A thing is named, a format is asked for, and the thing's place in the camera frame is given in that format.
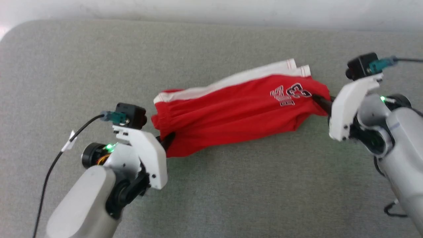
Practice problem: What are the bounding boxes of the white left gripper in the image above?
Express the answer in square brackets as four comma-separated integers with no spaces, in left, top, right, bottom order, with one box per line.
[112,125,176,190]

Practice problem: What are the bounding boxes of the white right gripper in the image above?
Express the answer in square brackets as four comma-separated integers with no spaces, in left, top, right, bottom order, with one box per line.
[312,73,384,142]

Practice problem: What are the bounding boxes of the red basketball shorts white trim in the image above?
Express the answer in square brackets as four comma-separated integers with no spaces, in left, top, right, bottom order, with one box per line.
[151,59,332,158]

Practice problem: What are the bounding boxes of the black cable with teal plug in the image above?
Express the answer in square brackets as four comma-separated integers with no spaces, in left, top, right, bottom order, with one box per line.
[32,111,128,238]
[369,57,423,74]

